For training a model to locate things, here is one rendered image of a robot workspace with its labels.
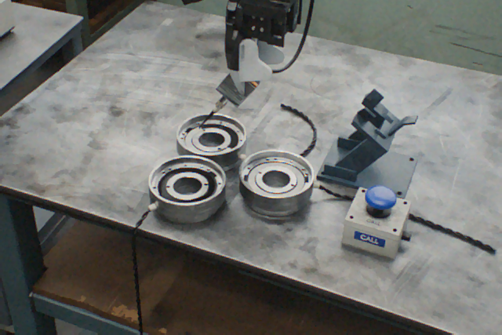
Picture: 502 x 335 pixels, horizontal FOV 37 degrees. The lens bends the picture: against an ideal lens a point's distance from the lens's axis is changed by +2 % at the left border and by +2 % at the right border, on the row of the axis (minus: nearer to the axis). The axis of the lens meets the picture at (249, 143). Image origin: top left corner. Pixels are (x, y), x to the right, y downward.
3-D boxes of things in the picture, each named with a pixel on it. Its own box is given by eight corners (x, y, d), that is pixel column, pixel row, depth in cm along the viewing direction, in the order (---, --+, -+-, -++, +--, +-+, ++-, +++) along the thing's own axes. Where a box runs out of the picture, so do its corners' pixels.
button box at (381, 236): (340, 245, 96) (344, 217, 93) (356, 211, 101) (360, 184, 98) (402, 264, 93) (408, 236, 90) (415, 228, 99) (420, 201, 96)
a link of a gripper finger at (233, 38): (234, 75, 97) (237, 12, 92) (223, 73, 97) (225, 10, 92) (247, 62, 100) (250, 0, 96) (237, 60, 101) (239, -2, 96)
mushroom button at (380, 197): (357, 227, 95) (361, 198, 92) (365, 207, 98) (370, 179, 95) (387, 235, 94) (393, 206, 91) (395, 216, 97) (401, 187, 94)
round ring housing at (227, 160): (162, 161, 109) (161, 139, 107) (202, 126, 116) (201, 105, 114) (221, 185, 105) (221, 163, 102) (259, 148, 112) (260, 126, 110)
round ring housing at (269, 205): (238, 219, 99) (238, 196, 97) (238, 170, 108) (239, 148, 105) (314, 220, 99) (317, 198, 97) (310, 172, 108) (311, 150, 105)
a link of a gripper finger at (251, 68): (266, 110, 99) (271, 48, 94) (226, 100, 101) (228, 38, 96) (274, 100, 102) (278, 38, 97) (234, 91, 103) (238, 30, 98)
